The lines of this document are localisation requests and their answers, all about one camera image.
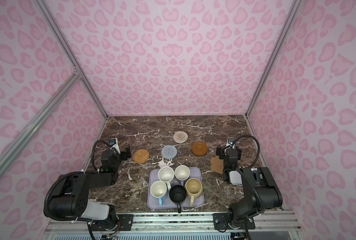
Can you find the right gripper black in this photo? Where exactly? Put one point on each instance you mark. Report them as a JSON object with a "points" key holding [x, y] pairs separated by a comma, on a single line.
{"points": [[228, 152]]}

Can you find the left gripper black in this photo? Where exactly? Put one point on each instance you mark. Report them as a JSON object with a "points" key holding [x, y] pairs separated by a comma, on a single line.
{"points": [[124, 153]]}

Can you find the cork paw shaped coaster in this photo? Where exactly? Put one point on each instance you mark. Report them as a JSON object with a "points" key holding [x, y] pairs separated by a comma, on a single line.
{"points": [[217, 165]]}

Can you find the orange woven rattan coaster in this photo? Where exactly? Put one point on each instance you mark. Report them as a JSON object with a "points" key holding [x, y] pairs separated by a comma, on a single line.
{"points": [[141, 156]]}

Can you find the brown wooden round coaster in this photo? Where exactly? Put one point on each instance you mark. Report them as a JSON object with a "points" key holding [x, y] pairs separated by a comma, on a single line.
{"points": [[199, 148]]}

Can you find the grey blue round coaster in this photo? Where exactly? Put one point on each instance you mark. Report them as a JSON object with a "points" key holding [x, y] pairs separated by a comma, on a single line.
{"points": [[169, 152]]}

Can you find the white woven round coaster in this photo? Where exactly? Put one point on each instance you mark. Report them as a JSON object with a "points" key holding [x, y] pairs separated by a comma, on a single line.
{"points": [[180, 137]]}

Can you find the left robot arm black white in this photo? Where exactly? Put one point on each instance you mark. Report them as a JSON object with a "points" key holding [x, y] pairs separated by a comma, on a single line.
{"points": [[68, 198]]}

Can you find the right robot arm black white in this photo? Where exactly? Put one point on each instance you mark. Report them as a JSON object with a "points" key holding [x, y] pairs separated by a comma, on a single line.
{"points": [[261, 192]]}

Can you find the beige yellow mug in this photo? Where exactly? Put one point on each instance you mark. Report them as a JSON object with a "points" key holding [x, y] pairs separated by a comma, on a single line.
{"points": [[194, 189]]}

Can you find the lavender serving tray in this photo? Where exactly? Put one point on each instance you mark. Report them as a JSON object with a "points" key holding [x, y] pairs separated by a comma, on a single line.
{"points": [[168, 204]]}

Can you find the black mug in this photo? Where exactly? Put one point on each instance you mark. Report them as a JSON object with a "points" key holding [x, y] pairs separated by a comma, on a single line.
{"points": [[178, 195]]}

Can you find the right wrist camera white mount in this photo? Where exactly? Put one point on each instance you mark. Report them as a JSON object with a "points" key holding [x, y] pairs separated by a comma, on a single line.
{"points": [[230, 142]]}

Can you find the white mug blue handle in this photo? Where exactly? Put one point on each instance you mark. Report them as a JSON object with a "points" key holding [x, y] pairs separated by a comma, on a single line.
{"points": [[159, 191]]}

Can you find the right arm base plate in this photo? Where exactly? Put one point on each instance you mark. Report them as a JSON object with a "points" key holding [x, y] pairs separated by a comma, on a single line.
{"points": [[218, 221]]}

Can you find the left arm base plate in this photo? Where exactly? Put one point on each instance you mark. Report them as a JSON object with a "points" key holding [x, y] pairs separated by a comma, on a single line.
{"points": [[125, 222]]}

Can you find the aluminium mounting rail front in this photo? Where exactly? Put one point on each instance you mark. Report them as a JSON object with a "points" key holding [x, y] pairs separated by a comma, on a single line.
{"points": [[272, 225]]}

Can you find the aluminium frame diagonal bar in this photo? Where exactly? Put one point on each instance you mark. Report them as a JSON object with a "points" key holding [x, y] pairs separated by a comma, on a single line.
{"points": [[17, 146]]}

